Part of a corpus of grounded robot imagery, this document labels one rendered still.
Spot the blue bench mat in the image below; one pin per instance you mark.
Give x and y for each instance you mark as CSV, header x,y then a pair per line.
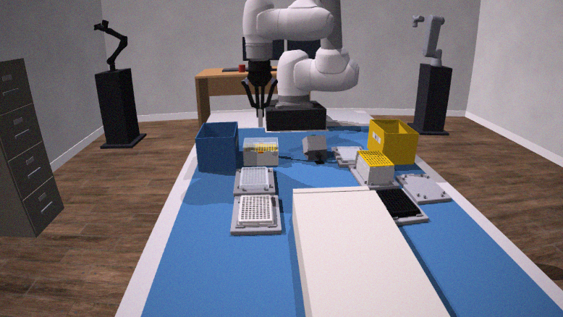
x,y
206,272

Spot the yellow open-top bin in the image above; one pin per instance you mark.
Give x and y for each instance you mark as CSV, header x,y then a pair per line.
x,y
396,140

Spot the blue open-top bin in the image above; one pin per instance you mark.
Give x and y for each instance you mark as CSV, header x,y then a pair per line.
x,y
215,154

